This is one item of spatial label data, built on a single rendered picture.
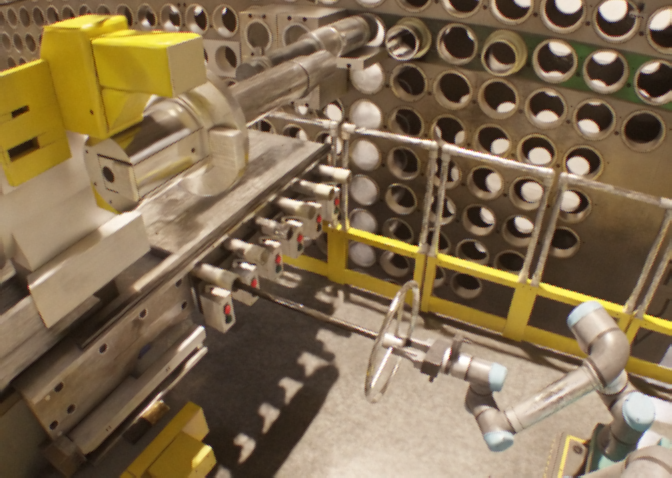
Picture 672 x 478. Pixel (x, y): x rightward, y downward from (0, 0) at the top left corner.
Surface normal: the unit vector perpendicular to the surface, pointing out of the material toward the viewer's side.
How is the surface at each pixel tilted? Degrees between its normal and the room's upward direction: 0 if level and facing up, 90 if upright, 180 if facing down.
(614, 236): 90
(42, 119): 90
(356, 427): 0
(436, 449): 0
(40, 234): 68
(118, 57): 90
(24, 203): 76
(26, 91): 90
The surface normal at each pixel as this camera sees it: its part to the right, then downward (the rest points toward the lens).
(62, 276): 0.88, 0.26
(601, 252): -0.46, 0.49
